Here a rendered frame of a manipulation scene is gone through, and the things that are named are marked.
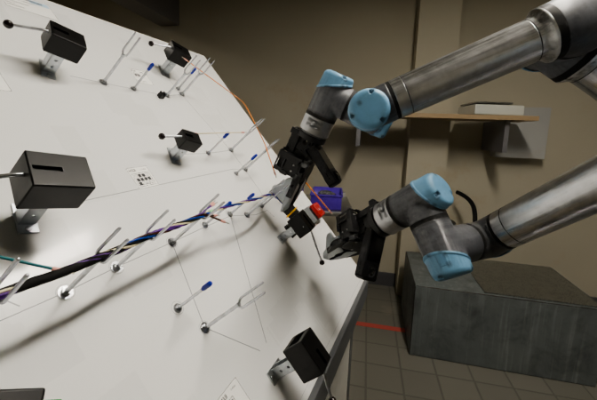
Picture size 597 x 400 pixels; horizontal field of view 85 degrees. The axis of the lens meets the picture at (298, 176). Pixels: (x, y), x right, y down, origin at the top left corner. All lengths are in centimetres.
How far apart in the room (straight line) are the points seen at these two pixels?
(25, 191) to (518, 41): 73
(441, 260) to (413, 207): 11
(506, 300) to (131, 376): 209
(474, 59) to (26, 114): 75
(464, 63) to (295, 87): 248
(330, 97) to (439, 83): 24
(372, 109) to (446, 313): 184
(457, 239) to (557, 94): 270
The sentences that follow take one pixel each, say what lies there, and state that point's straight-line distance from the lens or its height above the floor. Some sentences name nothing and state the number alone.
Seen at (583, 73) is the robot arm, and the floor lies 149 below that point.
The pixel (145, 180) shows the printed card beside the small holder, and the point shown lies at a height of 125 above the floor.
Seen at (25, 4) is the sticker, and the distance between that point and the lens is 97.
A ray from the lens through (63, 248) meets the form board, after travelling 56.
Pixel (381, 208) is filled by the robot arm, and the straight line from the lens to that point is 71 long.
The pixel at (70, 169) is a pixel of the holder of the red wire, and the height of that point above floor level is 130.
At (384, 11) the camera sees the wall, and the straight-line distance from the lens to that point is 312.
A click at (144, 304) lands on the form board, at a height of 110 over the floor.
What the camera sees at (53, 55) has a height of 148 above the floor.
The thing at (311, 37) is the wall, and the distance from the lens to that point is 311.
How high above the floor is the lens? 136
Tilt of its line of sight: 8 degrees down
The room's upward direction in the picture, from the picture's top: 2 degrees clockwise
